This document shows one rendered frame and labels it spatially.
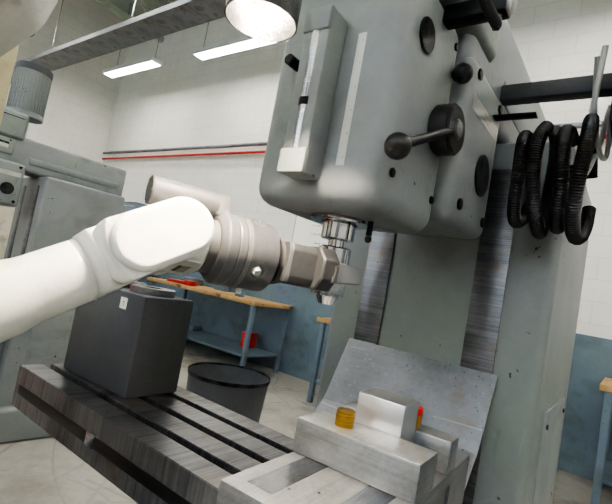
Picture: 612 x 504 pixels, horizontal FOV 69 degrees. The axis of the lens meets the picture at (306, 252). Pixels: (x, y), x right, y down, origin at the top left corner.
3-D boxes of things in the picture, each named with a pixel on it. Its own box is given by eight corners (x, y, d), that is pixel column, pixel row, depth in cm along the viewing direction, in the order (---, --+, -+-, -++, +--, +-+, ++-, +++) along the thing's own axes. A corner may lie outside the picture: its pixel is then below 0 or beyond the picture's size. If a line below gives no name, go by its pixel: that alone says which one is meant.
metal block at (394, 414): (396, 459, 51) (405, 406, 51) (350, 440, 54) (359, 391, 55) (412, 449, 55) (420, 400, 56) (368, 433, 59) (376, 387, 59)
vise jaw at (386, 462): (414, 506, 43) (421, 464, 44) (290, 450, 52) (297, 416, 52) (433, 489, 48) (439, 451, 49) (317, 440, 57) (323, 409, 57)
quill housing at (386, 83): (375, 207, 50) (421, -58, 52) (245, 200, 63) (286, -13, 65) (435, 238, 65) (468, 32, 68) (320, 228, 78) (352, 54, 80)
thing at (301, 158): (301, 171, 52) (332, 2, 54) (275, 171, 55) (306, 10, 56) (320, 181, 56) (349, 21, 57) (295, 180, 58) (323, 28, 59)
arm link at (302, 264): (346, 236, 57) (263, 214, 50) (332, 311, 56) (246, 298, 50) (295, 235, 67) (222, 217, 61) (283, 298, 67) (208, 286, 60)
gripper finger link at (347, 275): (355, 288, 63) (319, 281, 59) (359, 266, 63) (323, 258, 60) (362, 290, 61) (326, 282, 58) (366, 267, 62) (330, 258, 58)
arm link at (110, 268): (226, 242, 49) (104, 291, 40) (196, 259, 56) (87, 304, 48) (201, 187, 48) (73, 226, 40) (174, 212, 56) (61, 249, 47)
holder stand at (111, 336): (124, 399, 80) (146, 289, 82) (61, 368, 93) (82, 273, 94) (176, 392, 90) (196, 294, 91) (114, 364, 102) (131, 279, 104)
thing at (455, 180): (451, 219, 64) (479, 48, 66) (315, 211, 79) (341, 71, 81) (485, 242, 80) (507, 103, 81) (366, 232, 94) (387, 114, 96)
